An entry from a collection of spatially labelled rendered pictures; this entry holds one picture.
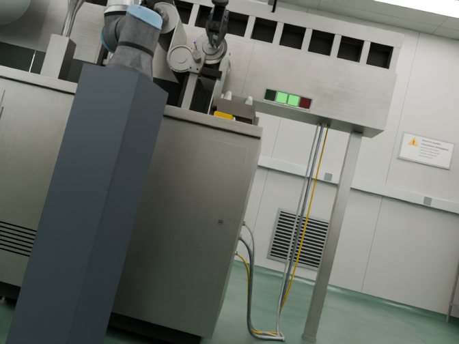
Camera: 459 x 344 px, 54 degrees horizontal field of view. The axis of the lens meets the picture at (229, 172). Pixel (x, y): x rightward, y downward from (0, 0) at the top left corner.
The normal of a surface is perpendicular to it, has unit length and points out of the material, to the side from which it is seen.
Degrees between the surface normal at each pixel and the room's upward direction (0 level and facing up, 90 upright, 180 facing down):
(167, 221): 90
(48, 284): 90
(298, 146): 90
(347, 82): 90
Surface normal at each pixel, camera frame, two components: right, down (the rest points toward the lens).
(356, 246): -0.06, -0.08
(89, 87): -0.29, -0.14
